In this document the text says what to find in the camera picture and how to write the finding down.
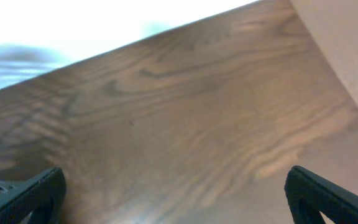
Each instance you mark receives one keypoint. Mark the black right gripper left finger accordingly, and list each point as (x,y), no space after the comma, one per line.
(40,202)

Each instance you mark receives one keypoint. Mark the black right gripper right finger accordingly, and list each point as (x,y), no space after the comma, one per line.
(310,197)

